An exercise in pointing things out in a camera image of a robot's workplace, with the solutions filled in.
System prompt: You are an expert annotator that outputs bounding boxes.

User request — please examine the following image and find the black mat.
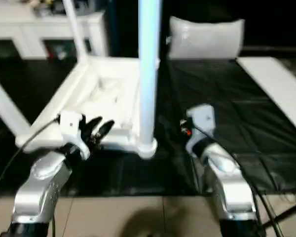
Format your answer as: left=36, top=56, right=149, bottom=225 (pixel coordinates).
left=0, top=56, right=296, bottom=198

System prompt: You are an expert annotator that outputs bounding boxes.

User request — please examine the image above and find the grey cushion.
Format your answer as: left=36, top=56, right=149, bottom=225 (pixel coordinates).
left=166, top=16, right=246, bottom=60

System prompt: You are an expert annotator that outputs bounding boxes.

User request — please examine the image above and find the white flat board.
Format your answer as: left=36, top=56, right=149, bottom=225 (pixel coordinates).
left=236, top=56, right=296, bottom=139

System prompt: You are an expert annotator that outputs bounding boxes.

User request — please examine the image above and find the black cabinet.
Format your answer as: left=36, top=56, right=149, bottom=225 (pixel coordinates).
left=106, top=0, right=173, bottom=60

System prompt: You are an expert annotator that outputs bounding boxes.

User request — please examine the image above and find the white cabinet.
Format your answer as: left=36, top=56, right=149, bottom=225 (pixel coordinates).
left=0, top=9, right=109, bottom=60

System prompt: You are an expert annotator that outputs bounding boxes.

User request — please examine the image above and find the dark bag on cabinet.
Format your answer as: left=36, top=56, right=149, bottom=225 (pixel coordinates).
left=74, top=0, right=107, bottom=12

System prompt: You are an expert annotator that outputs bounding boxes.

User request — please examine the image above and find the dark clutter pile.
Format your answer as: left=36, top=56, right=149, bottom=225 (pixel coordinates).
left=34, top=2, right=61, bottom=17

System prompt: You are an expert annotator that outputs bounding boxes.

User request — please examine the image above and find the black pole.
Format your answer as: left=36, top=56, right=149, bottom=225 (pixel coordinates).
left=263, top=201, right=296, bottom=228

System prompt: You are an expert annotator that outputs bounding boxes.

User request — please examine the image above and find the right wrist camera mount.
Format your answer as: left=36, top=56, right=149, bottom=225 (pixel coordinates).
left=185, top=104, right=217, bottom=155

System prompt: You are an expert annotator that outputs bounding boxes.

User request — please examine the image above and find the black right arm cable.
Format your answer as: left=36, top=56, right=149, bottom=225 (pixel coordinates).
left=192, top=124, right=282, bottom=237

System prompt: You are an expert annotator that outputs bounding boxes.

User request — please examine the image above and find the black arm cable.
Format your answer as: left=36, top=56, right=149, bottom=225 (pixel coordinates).
left=0, top=117, right=62, bottom=205
left=192, top=124, right=282, bottom=237

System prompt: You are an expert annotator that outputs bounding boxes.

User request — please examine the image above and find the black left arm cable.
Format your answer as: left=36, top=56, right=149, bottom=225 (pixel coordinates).
left=0, top=117, right=62, bottom=205

